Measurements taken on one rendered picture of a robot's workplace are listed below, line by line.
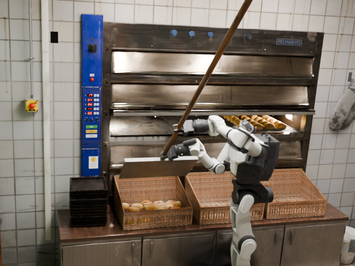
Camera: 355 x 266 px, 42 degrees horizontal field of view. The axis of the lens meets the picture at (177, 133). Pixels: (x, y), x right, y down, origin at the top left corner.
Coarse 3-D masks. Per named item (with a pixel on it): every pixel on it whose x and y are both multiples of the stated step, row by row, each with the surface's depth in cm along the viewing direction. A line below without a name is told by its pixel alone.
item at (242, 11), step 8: (248, 0) 186; (240, 8) 192; (240, 16) 194; (232, 24) 200; (232, 32) 204; (224, 40) 210; (224, 48) 214; (216, 56) 221; (216, 64) 227; (208, 72) 233; (200, 88) 247; (192, 104) 263; (184, 112) 275; (184, 120) 281; (176, 128) 293; (176, 136) 302; (168, 144) 315
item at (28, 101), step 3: (27, 99) 349; (30, 99) 349; (33, 99) 350; (36, 99) 351; (27, 102) 349; (30, 102) 350; (33, 102) 350; (27, 105) 350; (36, 105) 352; (27, 108) 350; (30, 108) 351; (33, 108) 351; (36, 108) 352; (27, 111) 351; (30, 111) 352; (33, 111) 352; (36, 111) 353
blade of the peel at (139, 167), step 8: (128, 160) 332; (136, 160) 333; (144, 160) 335; (152, 160) 336; (160, 160) 338; (168, 160) 339; (176, 160) 342; (184, 160) 344; (192, 160) 346; (128, 168) 344; (136, 168) 346; (144, 168) 348; (152, 168) 351; (160, 168) 353; (168, 168) 355; (176, 168) 358; (184, 168) 360; (120, 176) 358; (128, 176) 360; (136, 176) 363; (144, 176) 365; (152, 176) 368; (160, 176) 370; (168, 176) 373
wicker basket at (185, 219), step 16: (176, 176) 400; (128, 192) 392; (144, 192) 395; (160, 192) 399; (176, 192) 402; (176, 208) 360; (192, 208) 364; (128, 224) 352; (144, 224) 356; (160, 224) 360; (176, 224) 364
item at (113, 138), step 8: (112, 136) 384; (120, 136) 386; (128, 136) 387; (136, 136) 388; (144, 136) 390; (152, 136) 391; (160, 136) 393; (168, 136) 395; (192, 136) 401; (200, 136) 403; (208, 136) 405; (216, 136) 407; (272, 136) 423; (280, 136) 425; (288, 136) 427; (296, 136) 430
